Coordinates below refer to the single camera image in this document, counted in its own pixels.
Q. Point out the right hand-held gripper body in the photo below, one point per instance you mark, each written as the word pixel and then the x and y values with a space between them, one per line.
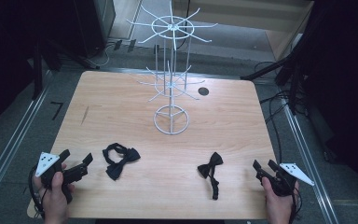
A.
pixel 296 172

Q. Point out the person's left hand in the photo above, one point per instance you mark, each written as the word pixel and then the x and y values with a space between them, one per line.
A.
pixel 56 199

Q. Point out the black metal stand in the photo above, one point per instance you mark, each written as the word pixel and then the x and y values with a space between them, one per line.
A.
pixel 38 68
pixel 292 77

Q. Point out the person's right hand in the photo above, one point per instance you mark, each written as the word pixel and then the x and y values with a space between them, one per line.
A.
pixel 278 208

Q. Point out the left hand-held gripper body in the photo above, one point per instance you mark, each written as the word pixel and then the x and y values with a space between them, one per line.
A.
pixel 46 162

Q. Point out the dark cabinet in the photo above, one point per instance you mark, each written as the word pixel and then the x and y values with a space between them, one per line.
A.
pixel 96 25

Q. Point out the black power plug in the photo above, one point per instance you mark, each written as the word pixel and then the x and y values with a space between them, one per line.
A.
pixel 118 45
pixel 131 45

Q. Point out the aluminium floor rail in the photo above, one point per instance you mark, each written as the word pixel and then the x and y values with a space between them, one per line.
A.
pixel 12 146
pixel 301 149

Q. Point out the black bow tie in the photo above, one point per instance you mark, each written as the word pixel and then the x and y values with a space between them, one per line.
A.
pixel 121 161
pixel 212 169

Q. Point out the round black table grommet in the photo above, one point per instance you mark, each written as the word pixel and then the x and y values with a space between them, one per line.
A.
pixel 203 91

